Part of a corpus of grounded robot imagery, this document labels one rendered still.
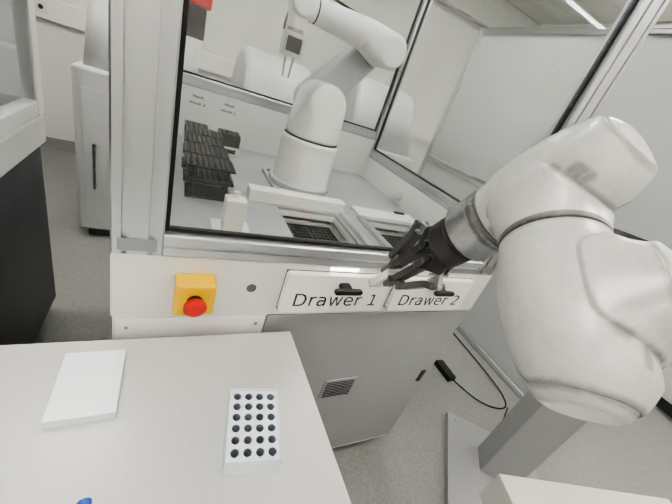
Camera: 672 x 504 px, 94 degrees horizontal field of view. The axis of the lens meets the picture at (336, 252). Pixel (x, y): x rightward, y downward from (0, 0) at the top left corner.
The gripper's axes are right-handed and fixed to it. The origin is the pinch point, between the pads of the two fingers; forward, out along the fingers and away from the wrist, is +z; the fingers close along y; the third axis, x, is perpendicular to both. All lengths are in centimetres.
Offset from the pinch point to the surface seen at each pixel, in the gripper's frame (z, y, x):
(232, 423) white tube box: 11.0, -21.9, 27.2
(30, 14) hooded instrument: 44, 96, 80
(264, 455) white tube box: 7.6, -26.8, 23.1
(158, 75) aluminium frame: -10.7, 24.8, 41.4
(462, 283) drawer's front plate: 14.2, 4.6, -40.7
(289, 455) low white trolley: 10.9, -28.1, 18.0
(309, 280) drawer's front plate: 14.8, 4.1, 9.5
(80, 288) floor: 154, 43, 77
